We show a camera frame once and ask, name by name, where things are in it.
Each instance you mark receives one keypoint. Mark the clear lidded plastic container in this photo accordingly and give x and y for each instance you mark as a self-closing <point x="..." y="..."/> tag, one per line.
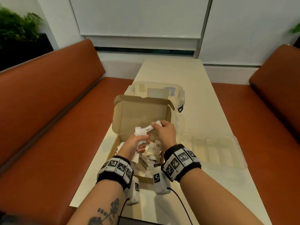
<point x="154" y="91"/>

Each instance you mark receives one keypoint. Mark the person's right hand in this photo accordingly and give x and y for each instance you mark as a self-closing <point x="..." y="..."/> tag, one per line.
<point x="167" y="135"/>

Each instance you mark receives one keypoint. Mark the brown cardboard box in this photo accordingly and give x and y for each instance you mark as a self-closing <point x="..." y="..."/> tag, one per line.
<point x="138" y="112"/>

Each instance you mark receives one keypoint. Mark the grey window frame post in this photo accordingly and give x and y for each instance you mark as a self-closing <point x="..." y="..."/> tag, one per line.
<point x="206" y="21"/>

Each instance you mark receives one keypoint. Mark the clear compartment tray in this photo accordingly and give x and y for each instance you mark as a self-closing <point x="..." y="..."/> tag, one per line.
<point x="211" y="149"/>

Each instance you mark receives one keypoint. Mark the person's left forearm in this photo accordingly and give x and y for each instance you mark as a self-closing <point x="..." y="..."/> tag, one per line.
<point x="100" y="203"/>

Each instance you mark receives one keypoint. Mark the pile of white sachets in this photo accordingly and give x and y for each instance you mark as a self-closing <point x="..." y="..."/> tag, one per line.
<point x="152" y="152"/>

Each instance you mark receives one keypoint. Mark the person's right forearm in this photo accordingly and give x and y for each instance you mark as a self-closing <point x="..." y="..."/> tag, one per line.
<point x="215" y="201"/>

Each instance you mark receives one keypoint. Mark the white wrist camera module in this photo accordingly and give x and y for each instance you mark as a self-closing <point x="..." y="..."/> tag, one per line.
<point x="160" y="182"/>
<point x="134" y="192"/>

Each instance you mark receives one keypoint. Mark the person's left hand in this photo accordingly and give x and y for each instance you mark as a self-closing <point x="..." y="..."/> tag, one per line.
<point x="131" y="147"/>

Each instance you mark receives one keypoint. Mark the orange leather bench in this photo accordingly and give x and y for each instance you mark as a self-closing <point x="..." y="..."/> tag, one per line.
<point x="269" y="138"/>
<point x="46" y="114"/>

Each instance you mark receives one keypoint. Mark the white roller blind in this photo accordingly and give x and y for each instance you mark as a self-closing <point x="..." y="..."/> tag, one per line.
<point x="140" y="16"/>

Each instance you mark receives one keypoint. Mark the green leafy plant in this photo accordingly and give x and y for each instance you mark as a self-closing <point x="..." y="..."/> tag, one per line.
<point x="18" y="25"/>
<point x="295" y="28"/>

